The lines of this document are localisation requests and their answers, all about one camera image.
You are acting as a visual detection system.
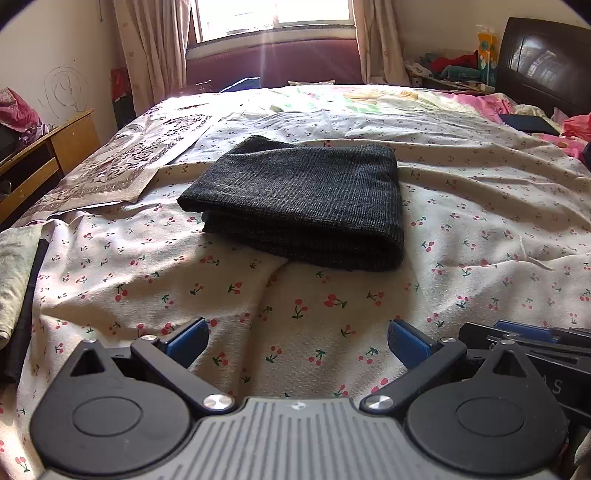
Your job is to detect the pink blanket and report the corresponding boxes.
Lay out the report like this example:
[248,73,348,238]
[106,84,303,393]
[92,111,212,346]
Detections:
[443,91,591,158]

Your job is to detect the brown patterned blanket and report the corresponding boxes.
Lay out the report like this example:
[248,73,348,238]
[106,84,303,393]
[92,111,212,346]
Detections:
[16,99,245,227]

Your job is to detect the pink plastic bag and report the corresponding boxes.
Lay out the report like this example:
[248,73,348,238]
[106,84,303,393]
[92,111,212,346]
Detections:
[0,88,47,136]

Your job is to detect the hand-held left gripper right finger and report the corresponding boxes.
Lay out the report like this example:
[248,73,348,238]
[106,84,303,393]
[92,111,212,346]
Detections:
[360,319,541,413]

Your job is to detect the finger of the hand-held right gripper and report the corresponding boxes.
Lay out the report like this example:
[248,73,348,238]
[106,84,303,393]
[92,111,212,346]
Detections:
[493,320,591,346]

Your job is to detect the folded cloths at bed edge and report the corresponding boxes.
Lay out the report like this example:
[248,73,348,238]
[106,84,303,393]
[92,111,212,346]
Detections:
[0,237,51,384]

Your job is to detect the yellow tissue packet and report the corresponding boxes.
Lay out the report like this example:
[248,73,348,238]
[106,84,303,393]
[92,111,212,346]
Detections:
[476,32,500,86]

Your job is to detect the dark grey knitted garment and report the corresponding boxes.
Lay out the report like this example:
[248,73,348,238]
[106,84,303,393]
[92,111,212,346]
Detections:
[178,135,405,272]

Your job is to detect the beige curtain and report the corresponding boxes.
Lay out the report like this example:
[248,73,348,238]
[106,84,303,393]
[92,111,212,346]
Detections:
[113,0,192,116]
[353,0,411,86]

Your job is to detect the black flat phone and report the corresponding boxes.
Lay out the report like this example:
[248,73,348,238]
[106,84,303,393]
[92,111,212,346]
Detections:
[499,113,560,137]

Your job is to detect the pile of coloured clothes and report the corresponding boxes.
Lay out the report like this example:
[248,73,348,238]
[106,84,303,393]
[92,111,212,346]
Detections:
[406,53,481,81]

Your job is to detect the cartoon print sheet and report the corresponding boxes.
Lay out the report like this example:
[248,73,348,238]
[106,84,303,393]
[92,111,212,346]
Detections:
[245,84,444,116]

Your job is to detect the cherry print bed sheet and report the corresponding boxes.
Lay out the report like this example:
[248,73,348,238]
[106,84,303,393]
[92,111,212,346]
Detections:
[0,85,591,480]

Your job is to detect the beige cloth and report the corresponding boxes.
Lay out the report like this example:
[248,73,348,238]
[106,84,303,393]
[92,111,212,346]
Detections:
[0,224,42,340]

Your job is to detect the maroon padded window bench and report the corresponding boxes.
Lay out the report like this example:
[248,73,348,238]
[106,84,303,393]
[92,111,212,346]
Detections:
[186,39,363,90]

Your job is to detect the wooden desk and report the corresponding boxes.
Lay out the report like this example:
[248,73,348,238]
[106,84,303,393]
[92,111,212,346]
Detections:
[0,109,101,227]

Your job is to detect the blue cloth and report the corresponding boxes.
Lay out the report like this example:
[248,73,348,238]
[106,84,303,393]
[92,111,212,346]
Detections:
[221,76,262,93]

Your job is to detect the dark wooden headboard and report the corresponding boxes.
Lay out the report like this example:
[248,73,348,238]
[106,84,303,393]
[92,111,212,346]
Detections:
[495,17,591,118]

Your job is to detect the cream pillow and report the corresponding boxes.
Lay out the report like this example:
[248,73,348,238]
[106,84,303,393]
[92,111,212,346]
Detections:
[515,104,555,119]

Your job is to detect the red pink bag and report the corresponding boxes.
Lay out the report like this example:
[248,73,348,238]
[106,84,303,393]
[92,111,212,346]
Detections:
[561,113,591,141]

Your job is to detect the bedside table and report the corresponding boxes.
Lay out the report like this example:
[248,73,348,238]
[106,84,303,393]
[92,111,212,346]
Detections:
[416,76,497,94]

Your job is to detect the red hanging item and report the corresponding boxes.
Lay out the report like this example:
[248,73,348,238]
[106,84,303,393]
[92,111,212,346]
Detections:
[111,68,132,100]

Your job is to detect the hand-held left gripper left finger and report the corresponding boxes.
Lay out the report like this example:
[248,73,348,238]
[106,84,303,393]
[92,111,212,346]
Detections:
[69,317,236,413]

